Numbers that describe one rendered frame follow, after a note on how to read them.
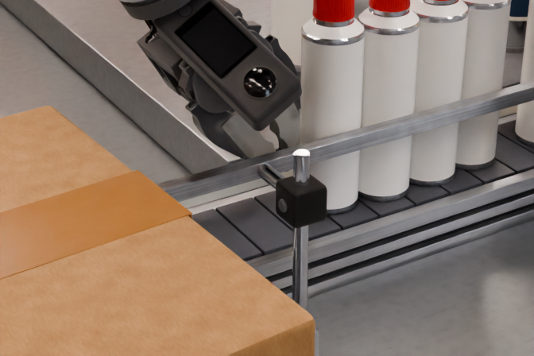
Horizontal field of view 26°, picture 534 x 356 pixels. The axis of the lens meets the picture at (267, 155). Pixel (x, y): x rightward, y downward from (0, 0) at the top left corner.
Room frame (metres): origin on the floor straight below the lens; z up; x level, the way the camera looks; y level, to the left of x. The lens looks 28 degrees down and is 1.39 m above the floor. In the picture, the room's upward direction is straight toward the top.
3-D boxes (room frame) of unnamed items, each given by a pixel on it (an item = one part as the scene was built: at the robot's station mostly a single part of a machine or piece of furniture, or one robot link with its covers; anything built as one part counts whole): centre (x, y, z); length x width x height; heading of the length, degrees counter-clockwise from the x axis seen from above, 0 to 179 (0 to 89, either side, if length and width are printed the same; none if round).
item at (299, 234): (0.76, -0.01, 0.91); 0.07 x 0.03 x 0.17; 31
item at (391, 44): (0.90, -0.10, 0.98); 0.05 x 0.05 x 0.20
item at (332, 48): (0.88, -0.05, 0.98); 0.05 x 0.05 x 0.20
